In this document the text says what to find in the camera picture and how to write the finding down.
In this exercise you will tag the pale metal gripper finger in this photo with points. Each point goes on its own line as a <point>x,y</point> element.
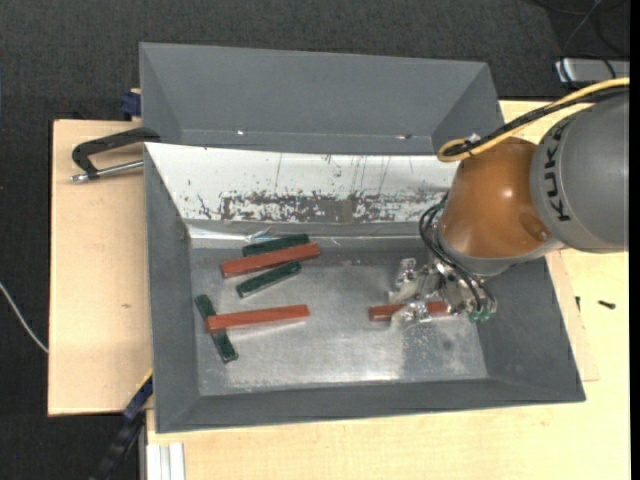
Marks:
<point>406,280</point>
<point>416,313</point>

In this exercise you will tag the red-brown flat block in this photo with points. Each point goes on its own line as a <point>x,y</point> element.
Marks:
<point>260,318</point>
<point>381,313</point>
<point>270,261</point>

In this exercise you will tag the grey metal bin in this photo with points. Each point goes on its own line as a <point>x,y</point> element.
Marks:
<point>320,358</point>

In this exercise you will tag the dark green flat block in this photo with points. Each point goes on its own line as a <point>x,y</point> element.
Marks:
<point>269,279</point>
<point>225,345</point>
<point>275,244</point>

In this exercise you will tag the small black screw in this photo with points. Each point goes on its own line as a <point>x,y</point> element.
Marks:
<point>608,305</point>

